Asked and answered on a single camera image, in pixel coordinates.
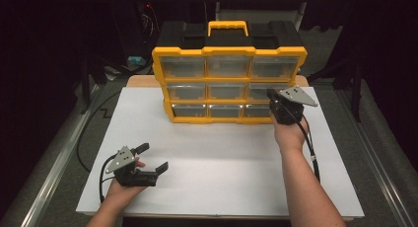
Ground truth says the white board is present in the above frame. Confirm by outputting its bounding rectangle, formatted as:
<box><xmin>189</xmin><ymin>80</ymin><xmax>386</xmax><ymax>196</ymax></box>
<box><xmin>76</xmin><ymin>86</ymin><xmax>365</xmax><ymax>219</ymax></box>

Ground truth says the grid of clear drawers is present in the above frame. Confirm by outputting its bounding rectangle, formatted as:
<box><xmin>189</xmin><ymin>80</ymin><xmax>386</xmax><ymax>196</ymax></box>
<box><xmin>160</xmin><ymin>55</ymin><xmax>300</xmax><ymax>118</ymax></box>

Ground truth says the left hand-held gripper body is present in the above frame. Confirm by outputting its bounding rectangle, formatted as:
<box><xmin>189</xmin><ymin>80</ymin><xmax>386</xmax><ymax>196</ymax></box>
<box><xmin>104</xmin><ymin>145</ymin><xmax>160</xmax><ymax>188</ymax></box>

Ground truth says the yellow black drawer organizer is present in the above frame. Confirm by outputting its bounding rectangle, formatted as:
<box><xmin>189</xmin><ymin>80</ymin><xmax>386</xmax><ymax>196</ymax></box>
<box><xmin>151</xmin><ymin>20</ymin><xmax>309</xmax><ymax>125</ymax></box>

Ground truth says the aluminium rail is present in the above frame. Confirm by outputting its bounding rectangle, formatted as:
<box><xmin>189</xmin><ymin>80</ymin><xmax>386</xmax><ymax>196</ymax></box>
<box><xmin>19</xmin><ymin>85</ymin><xmax>100</xmax><ymax>227</ymax></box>
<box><xmin>334</xmin><ymin>88</ymin><xmax>418</xmax><ymax>227</ymax></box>

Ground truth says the black stand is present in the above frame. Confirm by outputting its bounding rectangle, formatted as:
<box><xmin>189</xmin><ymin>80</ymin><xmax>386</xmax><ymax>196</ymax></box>
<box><xmin>80</xmin><ymin>53</ymin><xmax>109</xmax><ymax>114</ymax></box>
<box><xmin>307</xmin><ymin>55</ymin><xmax>364</xmax><ymax>122</ymax></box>

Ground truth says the black floor cable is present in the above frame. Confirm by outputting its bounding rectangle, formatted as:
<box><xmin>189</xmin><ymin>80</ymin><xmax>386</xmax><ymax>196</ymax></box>
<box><xmin>76</xmin><ymin>90</ymin><xmax>123</xmax><ymax>174</ymax></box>

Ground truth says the person's right hand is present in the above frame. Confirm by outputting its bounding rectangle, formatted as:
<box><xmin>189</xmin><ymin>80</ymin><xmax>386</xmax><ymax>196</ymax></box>
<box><xmin>269</xmin><ymin>110</ymin><xmax>310</xmax><ymax>153</ymax></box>

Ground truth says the teal box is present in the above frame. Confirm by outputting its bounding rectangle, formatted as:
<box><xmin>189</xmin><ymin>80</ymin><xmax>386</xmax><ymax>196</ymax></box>
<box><xmin>127</xmin><ymin>55</ymin><xmax>146</xmax><ymax>66</ymax></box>

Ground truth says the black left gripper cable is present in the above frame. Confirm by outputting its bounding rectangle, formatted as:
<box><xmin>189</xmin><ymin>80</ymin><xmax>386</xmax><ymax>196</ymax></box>
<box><xmin>99</xmin><ymin>154</ymin><xmax>119</xmax><ymax>204</ymax></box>

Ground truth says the person's left hand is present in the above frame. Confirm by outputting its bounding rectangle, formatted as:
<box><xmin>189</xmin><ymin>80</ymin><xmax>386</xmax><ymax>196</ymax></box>
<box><xmin>104</xmin><ymin>157</ymin><xmax>147</xmax><ymax>203</ymax></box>

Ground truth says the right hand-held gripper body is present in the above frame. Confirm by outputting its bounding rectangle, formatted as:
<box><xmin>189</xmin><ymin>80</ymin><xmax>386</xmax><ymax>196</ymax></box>
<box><xmin>268</xmin><ymin>86</ymin><xmax>319</xmax><ymax>125</ymax></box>

